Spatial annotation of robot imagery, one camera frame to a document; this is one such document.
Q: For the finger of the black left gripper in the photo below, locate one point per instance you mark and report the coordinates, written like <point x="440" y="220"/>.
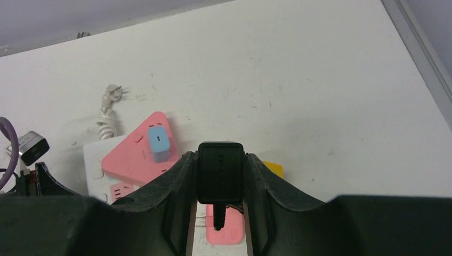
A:
<point x="47" y="185"/>

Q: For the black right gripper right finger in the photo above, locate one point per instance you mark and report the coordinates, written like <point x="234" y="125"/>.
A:
<point x="282" y="220"/>

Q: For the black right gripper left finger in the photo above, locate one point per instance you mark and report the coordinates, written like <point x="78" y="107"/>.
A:
<point x="156" y="219"/>

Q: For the pink square plug adapter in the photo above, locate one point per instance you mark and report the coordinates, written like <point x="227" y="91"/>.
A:
<point x="233" y="231"/>

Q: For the yellow cube socket adapter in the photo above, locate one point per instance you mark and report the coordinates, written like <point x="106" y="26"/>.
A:
<point x="275" y="168"/>

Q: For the white power strip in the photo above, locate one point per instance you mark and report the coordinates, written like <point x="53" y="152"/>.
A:
<point x="99" y="184"/>

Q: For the pink triangular socket adapter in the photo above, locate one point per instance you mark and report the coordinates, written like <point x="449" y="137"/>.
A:
<point x="131" y="160"/>

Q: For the black power adapter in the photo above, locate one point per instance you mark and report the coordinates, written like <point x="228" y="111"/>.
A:
<point x="220" y="172"/>

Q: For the blue usb charger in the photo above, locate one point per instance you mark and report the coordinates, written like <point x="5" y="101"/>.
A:
<point x="160" y="145"/>

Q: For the aluminium frame rail right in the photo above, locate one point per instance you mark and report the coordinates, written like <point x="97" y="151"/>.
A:
<point x="426" y="60"/>

